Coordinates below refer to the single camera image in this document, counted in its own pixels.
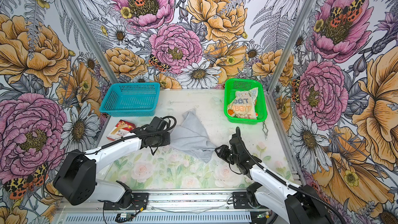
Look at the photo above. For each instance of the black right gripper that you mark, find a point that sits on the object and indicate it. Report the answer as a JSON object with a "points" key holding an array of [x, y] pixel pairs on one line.
{"points": [[224, 149]]}

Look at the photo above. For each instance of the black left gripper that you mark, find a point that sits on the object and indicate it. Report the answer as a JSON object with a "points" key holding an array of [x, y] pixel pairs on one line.
{"points": [[166, 142]]}

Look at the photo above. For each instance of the light grey towel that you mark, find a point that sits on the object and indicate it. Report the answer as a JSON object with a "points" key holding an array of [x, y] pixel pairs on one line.
{"points": [[191, 138]]}

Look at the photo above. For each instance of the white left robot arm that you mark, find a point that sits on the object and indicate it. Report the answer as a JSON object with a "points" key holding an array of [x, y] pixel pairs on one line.
{"points": [[77, 178]]}

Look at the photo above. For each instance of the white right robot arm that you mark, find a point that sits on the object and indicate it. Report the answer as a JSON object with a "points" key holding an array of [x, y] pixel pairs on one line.
{"points": [[294, 203]]}

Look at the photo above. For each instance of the red and white carton box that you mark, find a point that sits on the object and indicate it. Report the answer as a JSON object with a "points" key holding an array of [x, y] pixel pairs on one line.
{"points": [[121, 129]]}

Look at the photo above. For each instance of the teal plastic basket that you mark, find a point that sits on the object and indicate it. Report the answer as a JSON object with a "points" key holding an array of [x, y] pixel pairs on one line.
{"points": [[131, 100]]}

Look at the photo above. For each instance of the printed cream towel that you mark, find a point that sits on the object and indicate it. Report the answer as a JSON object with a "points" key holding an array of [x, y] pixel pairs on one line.
{"points": [[243, 106]]}

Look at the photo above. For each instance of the green plastic basket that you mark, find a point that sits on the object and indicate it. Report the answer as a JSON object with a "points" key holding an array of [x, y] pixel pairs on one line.
{"points": [[233, 85]]}

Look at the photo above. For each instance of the small metal wire clip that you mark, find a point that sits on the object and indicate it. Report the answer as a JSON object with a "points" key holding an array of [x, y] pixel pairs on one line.
{"points": [[265, 130]]}

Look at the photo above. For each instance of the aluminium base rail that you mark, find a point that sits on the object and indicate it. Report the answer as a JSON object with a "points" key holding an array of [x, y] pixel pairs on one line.
{"points": [[205, 206]]}

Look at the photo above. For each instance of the left aluminium frame post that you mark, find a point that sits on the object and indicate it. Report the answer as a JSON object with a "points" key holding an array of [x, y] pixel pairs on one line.
{"points": [[80, 21]]}

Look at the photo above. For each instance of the aluminium frame post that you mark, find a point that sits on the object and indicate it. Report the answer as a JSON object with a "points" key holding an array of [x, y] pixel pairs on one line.
{"points": [[80, 21], [301, 19]]}

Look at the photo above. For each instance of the right aluminium frame post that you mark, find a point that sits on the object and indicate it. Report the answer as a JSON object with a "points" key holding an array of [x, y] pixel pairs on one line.
{"points": [[301, 19]]}

